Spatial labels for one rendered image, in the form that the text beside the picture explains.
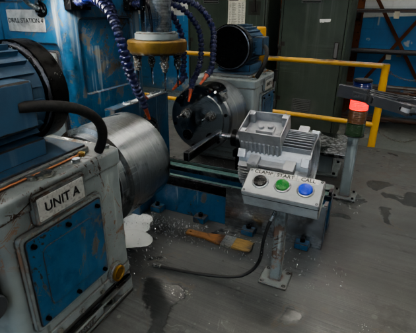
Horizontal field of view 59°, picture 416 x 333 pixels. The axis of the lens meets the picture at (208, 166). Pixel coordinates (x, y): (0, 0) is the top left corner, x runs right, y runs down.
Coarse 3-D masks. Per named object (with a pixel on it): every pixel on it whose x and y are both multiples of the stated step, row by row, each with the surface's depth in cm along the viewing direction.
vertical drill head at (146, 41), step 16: (144, 0) 103; (160, 0) 103; (144, 16) 105; (160, 16) 105; (144, 32) 105; (160, 32) 105; (176, 32) 110; (128, 48) 108; (144, 48) 104; (160, 48) 104; (176, 48) 106; (160, 64) 108; (176, 64) 114
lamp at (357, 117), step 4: (352, 112) 121; (356, 112) 120; (360, 112) 119; (364, 112) 119; (348, 116) 123; (352, 116) 121; (356, 116) 120; (360, 116) 120; (364, 116) 120; (348, 120) 123; (352, 120) 121; (356, 120) 120; (360, 120) 120; (364, 120) 121; (360, 124) 121
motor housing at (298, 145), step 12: (288, 132) 103; (300, 132) 102; (288, 144) 100; (300, 144) 99; (312, 144) 99; (264, 156) 103; (288, 156) 100; (300, 156) 99; (312, 156) 112; (240, 168) 105; (264, 168) 102; (276, 168) 100; (300, 168) 99; (312, 168) 112; (240, 180) 109
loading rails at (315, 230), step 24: (192, 168) 126; (216, 168) 125; (168, 192) 121; (192, 192) 116; (216, 192) 113; (240, 192) 108; (216, 216) 116; (240, 216) 111; (264, 216) 107; (288, 216) 104; (288, 240) 107; (312, 240) 103
